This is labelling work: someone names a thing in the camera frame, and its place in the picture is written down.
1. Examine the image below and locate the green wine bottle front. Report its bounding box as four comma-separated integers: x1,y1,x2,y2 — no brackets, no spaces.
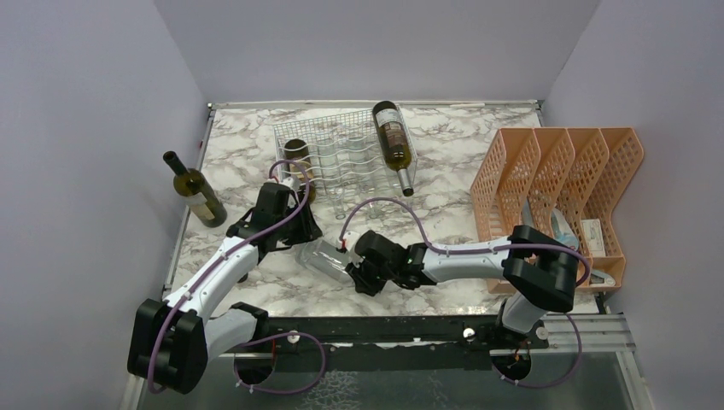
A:
283,138,317,203

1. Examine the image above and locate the green wine bottle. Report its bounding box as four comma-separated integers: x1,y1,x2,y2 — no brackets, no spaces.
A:
283,138,317,203
162,151,227,228
372,101,414,196

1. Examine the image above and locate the clear bottle silver cap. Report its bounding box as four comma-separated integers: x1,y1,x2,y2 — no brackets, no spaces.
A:
295,239,360,286

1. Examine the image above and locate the clear glass bottle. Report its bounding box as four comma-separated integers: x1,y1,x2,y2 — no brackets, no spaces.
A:
318,138,350,220
347,135,391,219

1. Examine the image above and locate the green wine bottle back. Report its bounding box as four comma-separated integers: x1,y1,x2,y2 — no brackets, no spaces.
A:
162,151,227,228

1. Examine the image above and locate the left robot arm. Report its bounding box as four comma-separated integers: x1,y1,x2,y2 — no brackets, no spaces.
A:
127,177,321,394

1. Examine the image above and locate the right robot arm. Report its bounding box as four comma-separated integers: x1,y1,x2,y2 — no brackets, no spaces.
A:
339,225,583,348

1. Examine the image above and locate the blue white tape dispenser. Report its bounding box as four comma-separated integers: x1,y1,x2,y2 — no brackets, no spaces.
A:
551,208,580,251

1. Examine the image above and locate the orange plastic file organizer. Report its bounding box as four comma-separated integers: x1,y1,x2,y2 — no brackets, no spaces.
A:
470,127,645,292

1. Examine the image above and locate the white label card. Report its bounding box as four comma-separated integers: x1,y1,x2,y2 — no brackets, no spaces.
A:
581,219,607,257

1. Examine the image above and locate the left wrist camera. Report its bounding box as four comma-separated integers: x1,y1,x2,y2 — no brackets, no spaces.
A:
278,176,301,195

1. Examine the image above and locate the black front mounting rail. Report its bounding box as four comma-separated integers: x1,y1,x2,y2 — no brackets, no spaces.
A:
197,313,634,375

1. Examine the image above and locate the white wire wine rack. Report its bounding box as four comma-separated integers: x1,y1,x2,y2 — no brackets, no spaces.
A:
272,108,404,215

